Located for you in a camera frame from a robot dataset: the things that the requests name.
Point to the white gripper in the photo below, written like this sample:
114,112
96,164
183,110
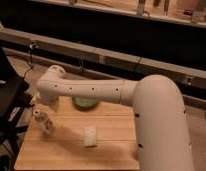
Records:
55,106

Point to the clear plastic bottle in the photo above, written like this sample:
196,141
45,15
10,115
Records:
44,121

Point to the green bowl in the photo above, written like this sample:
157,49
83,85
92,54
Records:
84,103

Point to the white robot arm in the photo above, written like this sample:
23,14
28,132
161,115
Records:
161,127

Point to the white sponge block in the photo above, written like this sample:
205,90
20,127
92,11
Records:
90,136

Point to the black chair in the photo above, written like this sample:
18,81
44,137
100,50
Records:
13,101

